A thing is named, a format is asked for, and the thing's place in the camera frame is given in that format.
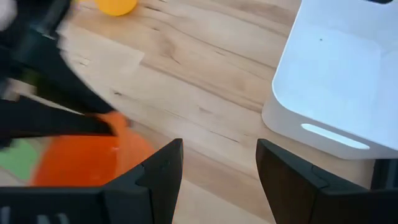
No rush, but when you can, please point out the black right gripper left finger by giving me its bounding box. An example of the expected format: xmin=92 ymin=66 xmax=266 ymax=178
xmin=0 ymin=138 xmax=184 ymax=224

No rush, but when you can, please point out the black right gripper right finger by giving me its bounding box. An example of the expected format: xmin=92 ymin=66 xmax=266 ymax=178
xmin=255 ymin=138 xmax=398 ymax=224

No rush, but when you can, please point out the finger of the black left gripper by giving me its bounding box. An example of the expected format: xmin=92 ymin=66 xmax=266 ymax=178
xmin=0 ymin=95 xmax=116 ymax=147
xmin=9 ymin=32 xmax=116 ymax=115

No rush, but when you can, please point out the orange measuring cup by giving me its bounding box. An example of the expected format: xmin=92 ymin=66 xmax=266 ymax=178
xmin=29 ymin=111 xmax=158 ymax=187

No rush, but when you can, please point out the yellow measuring cup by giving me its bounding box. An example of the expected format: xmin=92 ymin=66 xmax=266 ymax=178
xmin=93 ymin=0 xmax=139 ymax=17

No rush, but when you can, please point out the white plastic basket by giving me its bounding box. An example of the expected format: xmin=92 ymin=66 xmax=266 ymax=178
xmin=261 ymin=0 xmax=398 ymax=161

